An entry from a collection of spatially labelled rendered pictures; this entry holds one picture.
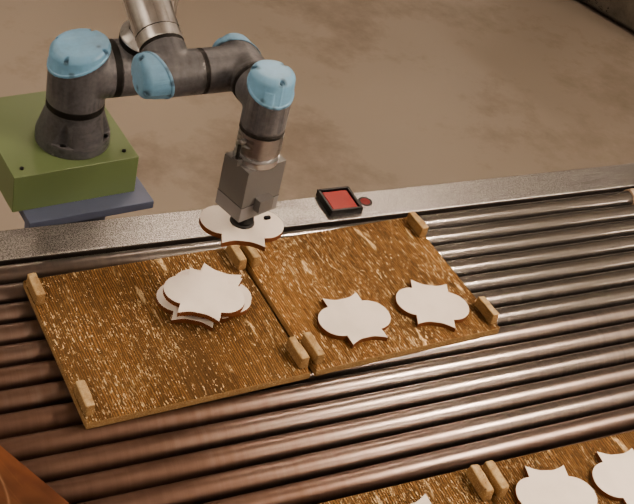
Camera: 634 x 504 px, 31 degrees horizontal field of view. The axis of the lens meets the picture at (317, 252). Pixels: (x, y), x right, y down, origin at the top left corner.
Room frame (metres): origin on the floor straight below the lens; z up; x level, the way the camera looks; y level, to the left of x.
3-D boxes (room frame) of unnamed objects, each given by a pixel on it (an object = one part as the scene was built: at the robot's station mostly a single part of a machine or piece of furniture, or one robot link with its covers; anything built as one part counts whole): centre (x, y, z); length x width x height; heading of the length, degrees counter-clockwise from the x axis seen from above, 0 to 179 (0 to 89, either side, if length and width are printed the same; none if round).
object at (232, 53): (1.64, 0.21, 1.38); 0.11 x 0.11 x 0.08; 36
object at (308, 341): (1.50, -0.04, 0.95); 0.06 x 0.02 x 0.03; 37
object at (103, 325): (1.47, 0.22, 0.93); 0.41 x 0.35 x 0.02; 127
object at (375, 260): (1.73, -0.11, 0.93); 0.41 x 0.35 x 0.02; 127
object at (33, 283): (1.46, 0.46, 0.95); 0.06 x 0.02 x 0.03; 37
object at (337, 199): (1.99, -0.02, 0.92); 0.06 x 0.06 x 0.01; 34
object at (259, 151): (1.57, 0.14, 1.30); 0.08 x 0.08 x 0.05
